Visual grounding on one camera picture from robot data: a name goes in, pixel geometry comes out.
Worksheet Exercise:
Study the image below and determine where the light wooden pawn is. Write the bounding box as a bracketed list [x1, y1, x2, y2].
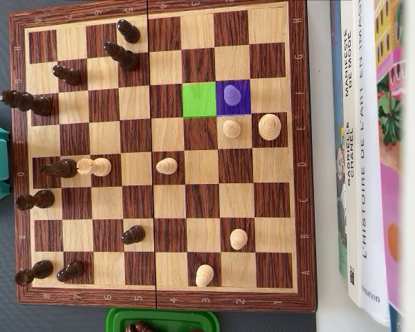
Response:
[222, 120, 242, 140]
[155, 157, 178, 175]
[223, 84, 242, 107]
[195, 264, 215, 288]
[229, 228, 248, 251]

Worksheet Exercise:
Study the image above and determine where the wooden folding chess board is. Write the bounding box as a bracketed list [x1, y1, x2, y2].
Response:
[8, 0, 320, 314]

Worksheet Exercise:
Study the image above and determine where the dark wooden chess piece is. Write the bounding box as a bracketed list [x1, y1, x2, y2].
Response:
[124, 320, 160, 332]

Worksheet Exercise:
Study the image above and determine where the light wooden king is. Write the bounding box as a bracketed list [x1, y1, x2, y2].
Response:
[257, 113, 282, 141]

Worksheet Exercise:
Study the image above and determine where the dark wooden pawn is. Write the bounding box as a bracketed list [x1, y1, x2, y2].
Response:
[116, 19, 141, 44]
[56, 260, 85, 283]
[52, 64, 81, 86]
[120, 225, 147, 246]

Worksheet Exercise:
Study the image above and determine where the light wooden rook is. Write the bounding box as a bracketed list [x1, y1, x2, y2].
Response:
[75, 157, 112, 178]

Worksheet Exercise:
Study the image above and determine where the dark wooden bishop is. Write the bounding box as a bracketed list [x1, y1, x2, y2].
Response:
[102, 41, 139, 73]

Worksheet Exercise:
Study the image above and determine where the dark wooden knight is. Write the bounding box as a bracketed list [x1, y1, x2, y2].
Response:
[39, 158, 78, 179]

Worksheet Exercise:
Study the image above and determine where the white Gabrielle Chanel book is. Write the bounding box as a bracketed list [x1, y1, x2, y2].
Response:
[341, 0, 363, 308]

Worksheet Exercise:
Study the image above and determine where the white art history book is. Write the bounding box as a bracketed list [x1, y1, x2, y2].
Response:
[351, 0, 391, 328]

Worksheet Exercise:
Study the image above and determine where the dark wooden rook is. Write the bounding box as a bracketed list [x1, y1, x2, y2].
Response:
[14, 259, 55, 287]
[15, 189, 55, 212]

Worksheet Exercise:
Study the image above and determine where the green plastic tray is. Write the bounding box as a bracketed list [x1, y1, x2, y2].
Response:
[105, 307, 221, 332]

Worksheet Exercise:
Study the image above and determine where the colourful pink book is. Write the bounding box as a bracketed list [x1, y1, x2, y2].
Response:
[373, 0, 407, 332]

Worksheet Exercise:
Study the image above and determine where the dark wooden king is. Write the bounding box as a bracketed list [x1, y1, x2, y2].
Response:
[0, 89, 53, 117]

